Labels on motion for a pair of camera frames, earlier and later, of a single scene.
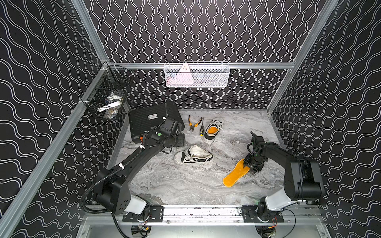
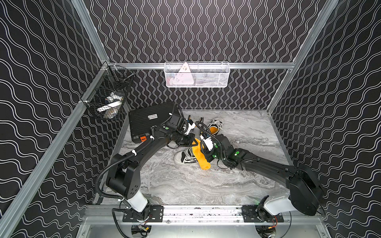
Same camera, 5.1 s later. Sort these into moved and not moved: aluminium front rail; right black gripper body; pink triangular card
Moved: right black gripper body
Not moved: aluminium front rail; pink triangular card
